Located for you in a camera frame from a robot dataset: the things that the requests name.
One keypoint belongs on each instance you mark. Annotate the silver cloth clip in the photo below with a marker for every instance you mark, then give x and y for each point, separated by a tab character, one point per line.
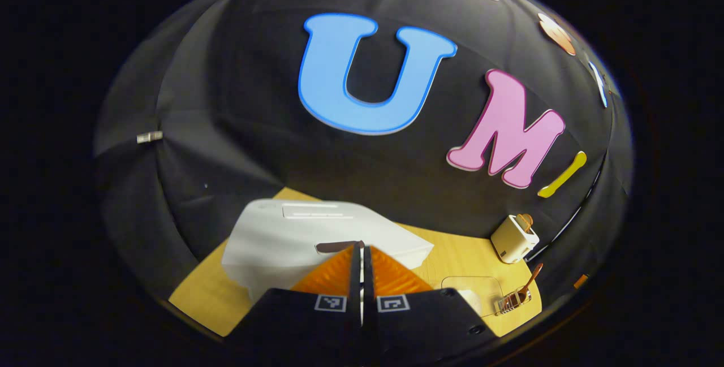
150	137

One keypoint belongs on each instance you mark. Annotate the brown toast slice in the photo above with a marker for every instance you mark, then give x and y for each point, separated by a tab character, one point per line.
525	221

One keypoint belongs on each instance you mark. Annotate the white rice cooker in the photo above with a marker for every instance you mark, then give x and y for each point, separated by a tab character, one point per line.
271	237

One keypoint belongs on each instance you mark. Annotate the white toaster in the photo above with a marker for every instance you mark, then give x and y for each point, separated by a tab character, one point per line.
509	242

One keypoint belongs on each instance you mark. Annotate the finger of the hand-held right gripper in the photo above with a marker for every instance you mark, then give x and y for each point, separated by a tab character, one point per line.
581	281

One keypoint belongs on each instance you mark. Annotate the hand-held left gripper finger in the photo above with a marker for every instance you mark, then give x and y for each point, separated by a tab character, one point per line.
355	299
369	299

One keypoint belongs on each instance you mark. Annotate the black backdrop cloth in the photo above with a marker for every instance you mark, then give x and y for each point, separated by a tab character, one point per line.
226	101

